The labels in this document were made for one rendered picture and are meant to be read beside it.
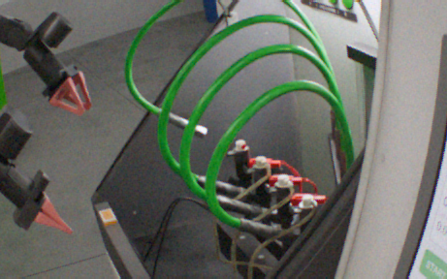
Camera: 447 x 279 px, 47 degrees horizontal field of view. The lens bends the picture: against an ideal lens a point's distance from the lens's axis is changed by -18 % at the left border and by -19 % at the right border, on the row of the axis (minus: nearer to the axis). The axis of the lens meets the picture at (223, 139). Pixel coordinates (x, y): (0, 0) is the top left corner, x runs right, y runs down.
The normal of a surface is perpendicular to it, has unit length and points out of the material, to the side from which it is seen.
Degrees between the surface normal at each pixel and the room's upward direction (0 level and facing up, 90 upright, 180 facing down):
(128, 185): 90
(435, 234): 76
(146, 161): 90
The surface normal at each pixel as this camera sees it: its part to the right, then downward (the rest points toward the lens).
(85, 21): 0.47, 0.30
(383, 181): -0.92, 0.04
